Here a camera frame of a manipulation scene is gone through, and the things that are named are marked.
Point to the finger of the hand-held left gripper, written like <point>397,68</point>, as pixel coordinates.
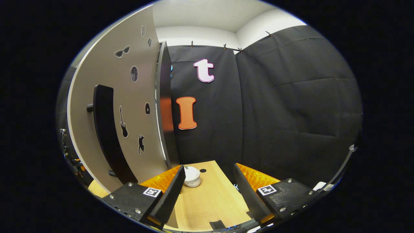
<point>81,168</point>

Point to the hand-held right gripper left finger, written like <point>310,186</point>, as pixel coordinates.
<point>169,197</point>

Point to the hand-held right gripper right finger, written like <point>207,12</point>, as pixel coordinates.
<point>249,197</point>

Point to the beige cabinet door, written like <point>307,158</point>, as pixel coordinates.
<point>136,103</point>

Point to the dark grey cabinet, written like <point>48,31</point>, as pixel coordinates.
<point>166,81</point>

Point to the white round device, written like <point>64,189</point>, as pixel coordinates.
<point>192,177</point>

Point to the small black box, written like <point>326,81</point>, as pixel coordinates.
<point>217,224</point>

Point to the black backdrop cloth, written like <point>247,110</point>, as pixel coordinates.
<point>284,106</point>

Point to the row of black cloth clips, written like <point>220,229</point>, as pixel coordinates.
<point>192,44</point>

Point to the grey curved frame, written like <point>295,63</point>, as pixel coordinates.
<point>347,158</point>

